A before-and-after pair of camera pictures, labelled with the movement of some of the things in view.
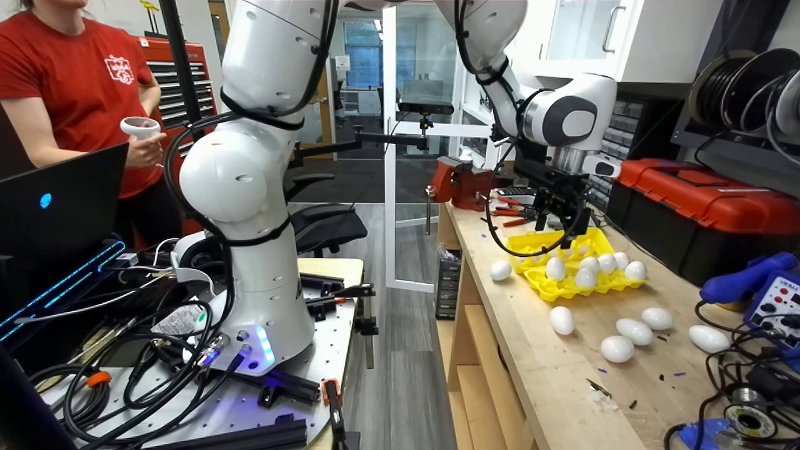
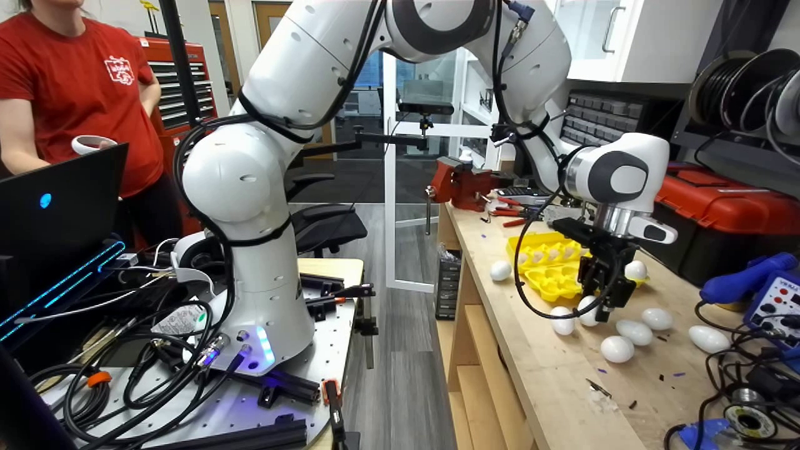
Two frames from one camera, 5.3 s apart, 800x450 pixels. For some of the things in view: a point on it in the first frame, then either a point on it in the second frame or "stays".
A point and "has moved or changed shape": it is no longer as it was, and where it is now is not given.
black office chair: (324, 189) stays
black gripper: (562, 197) → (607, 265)
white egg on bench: (656, 318) stays
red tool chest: (159, 57) stays
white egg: (587, 270) has moved or changed shape
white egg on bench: (562, 322) stays
